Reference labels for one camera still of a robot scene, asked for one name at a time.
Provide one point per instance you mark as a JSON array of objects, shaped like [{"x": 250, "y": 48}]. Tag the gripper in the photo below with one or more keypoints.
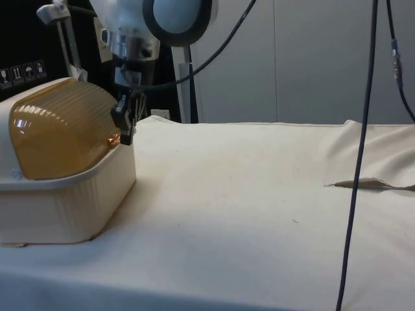
[{"x": 141, "y": 69}]

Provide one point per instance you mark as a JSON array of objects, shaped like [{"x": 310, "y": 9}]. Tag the rounded box lid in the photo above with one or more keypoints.
[{"x": 65, "y": 129}]

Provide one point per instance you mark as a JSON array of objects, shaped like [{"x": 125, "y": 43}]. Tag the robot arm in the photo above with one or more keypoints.
[{"x": 176, "y": 16}]

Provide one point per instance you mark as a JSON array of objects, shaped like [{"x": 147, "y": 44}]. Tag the silver metal clamp stand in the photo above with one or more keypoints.
[{"x": 61, "y": 32}]

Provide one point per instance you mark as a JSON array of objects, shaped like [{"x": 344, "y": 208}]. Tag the pale locker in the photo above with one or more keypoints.
[
  {"x": 236, "y": 81},
  {"x": 324, "y": 64}
]

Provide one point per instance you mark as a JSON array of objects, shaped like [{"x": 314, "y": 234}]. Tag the cream box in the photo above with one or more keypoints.
[{"x": 65, "y": 207}]

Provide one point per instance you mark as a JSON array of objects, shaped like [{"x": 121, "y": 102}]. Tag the black cabinet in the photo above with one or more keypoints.
[{"x": 22, "y": 39}]

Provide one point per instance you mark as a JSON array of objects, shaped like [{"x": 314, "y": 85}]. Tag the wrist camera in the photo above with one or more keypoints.
[{"x": 103, "y": 39}]

